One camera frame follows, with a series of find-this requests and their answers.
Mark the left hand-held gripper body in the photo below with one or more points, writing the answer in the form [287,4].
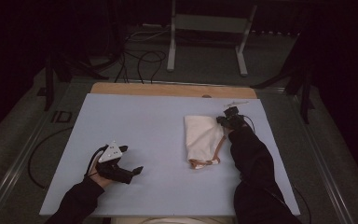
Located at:
[112,154]

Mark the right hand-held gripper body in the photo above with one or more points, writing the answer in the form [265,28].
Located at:
[233,119]

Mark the cream baby bodysuit brown trim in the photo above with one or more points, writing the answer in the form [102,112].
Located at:
[202,140]

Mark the person's right hand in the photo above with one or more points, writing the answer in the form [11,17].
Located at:
[237,129]

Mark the person's left hand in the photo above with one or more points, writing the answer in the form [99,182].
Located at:
[99,181]

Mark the light blue mat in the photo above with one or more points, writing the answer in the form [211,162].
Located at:
[143,130]

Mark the person's light clothing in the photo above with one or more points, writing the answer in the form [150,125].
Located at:
[167,221]

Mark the black tripod stand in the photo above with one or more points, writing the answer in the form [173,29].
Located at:
[306,93]
[48,84]

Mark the white metal stand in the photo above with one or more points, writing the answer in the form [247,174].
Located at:
[211,23]

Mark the grey metal rail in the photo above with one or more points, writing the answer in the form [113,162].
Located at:
[18,161]
[320,161]

